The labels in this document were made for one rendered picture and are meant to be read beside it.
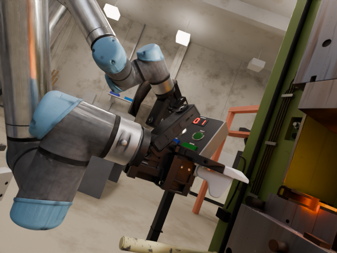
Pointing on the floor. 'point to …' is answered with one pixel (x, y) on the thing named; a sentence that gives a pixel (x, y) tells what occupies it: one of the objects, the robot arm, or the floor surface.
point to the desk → (99, 176)
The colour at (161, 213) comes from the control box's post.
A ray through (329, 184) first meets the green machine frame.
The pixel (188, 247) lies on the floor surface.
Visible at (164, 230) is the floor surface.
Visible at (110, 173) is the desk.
